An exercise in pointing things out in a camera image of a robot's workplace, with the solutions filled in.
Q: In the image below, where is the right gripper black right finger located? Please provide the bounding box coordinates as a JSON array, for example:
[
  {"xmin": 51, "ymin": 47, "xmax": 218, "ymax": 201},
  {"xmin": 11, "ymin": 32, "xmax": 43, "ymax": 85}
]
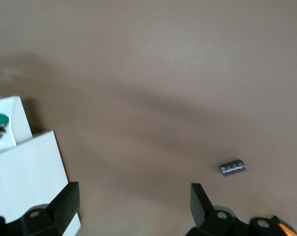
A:
[{"xmin": 187, "ymin": 183, "xmax": 238, "ymax": 236}]

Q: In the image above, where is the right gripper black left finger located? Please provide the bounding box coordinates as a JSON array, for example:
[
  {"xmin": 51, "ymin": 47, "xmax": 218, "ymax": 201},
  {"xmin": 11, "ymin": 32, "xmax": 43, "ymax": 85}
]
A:
[{"xmin": 20, "ymin": 181, "xmax": 81, "ymax": 236}]

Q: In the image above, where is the white plastic drawer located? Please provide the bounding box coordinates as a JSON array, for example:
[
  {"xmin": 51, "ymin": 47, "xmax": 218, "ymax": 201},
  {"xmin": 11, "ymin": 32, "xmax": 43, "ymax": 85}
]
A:
[{"xmin": 0, "ymin": 95, "xmax": 34, "ymax": 156}]

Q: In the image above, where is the black cylindrical capacitor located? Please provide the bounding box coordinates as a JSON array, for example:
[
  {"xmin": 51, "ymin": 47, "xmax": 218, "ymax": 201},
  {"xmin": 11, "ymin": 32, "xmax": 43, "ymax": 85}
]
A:
[{"xmin": 218, "ymin": 159, "xmax": 247, "ymax": 177}]

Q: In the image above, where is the white drawer cabinet grey frame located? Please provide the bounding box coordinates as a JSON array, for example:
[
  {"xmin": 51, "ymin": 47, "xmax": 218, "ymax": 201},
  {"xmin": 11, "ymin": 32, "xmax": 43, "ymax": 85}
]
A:
[{"xmin": 0, "ymin": 129, "xmax": 82, "ymax": 236}]

